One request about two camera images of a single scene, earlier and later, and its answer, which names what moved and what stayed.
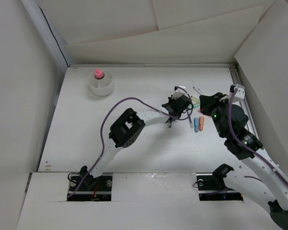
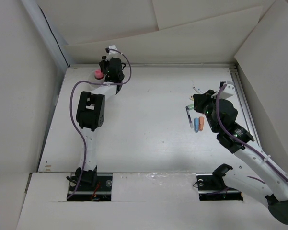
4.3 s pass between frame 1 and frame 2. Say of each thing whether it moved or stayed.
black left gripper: moved
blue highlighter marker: stayed
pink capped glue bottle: stayed
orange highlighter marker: stayed
